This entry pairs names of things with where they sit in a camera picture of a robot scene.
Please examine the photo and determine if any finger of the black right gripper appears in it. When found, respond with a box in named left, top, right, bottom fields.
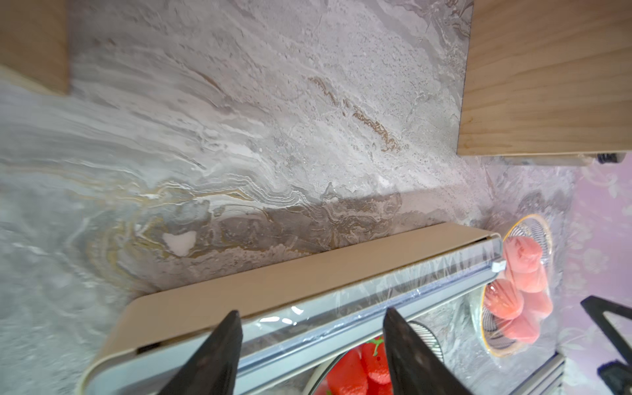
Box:
left=580, top=296, right=631, bottom=365

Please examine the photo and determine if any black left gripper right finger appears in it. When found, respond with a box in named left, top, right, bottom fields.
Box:
left=383, top=308, right=472, bottom=395

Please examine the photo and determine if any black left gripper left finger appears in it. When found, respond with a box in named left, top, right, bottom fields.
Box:
left=158, top=310, right=243, bottom=395

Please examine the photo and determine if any cream plastic wrap dispenser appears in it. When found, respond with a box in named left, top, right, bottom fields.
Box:
left=77, top=223, right=503, bottom=394

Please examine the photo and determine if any glass plate of strawberries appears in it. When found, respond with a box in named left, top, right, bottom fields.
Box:
left=300, top=320, right=445, bottom=395

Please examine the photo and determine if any peach top right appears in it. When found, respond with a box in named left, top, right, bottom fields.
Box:
left=510, top=265, right=548, bottom=293

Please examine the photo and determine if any red strawberry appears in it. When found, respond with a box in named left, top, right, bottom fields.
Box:
left=327, top=349, right=369, bottom=395

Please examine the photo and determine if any peach top left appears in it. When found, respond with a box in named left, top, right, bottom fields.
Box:
left=504, top=236, right=543, bottom=273

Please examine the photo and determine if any spice jar with black lid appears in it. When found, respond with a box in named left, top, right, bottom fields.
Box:
left=596, top=152, right=626, bottom=165

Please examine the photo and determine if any wooden shelf unit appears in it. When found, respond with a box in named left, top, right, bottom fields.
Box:
left=458, top=1, right=631, bottom=156

